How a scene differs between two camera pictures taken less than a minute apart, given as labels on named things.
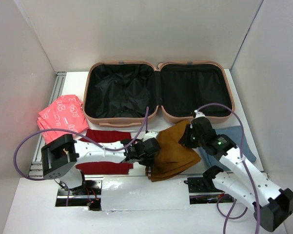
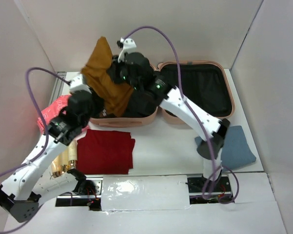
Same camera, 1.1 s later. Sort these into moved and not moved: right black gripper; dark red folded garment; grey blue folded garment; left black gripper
Moved: right black gripper; left black gripper
Not moved: grey blue folded garment; dark red folded garment
